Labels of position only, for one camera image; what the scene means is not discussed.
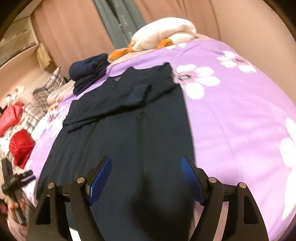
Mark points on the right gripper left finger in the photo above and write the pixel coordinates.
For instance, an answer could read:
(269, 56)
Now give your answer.
(83, 195)

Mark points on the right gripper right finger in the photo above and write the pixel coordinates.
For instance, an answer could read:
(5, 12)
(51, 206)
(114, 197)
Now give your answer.
(209, 194)

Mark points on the dark navy large garment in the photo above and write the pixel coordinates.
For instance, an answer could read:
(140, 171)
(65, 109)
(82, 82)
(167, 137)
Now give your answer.
(139, 119)

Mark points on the folded navy clothes stack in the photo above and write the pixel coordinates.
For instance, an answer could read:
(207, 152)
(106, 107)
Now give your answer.
(86, 72)

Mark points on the person left hand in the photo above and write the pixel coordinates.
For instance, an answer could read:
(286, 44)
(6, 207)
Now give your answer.
(13, 206)

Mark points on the red puffer jacket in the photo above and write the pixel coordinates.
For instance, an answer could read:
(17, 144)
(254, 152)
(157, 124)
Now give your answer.
(21, 146)
(11, 116)

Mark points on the purple floral bed cover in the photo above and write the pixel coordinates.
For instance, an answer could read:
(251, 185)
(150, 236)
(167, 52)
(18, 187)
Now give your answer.
(242, 126)

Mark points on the plaid pillow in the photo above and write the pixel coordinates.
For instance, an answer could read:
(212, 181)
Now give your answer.
(38, 106)

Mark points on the beige folded quilt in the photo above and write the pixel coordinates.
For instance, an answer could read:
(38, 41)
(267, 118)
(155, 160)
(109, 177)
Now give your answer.
(60, 94)

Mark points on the tan curtain tassel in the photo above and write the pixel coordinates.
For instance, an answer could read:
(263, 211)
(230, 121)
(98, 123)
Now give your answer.
(43, 56)

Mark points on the orange cloth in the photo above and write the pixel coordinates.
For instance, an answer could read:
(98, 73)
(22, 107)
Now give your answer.
(116, 54)

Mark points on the pink curtain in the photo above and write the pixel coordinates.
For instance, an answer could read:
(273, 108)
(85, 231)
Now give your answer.
(73, 30)

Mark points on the white plush blanket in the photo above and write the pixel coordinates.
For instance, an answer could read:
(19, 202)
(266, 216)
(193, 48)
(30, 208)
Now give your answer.
(149, 36)

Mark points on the grey-green lettered curtain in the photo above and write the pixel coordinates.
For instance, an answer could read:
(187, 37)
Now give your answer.
(121, 19)

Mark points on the wall shelf cabinet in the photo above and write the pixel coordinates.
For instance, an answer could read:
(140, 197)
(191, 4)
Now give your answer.
(19, 37)

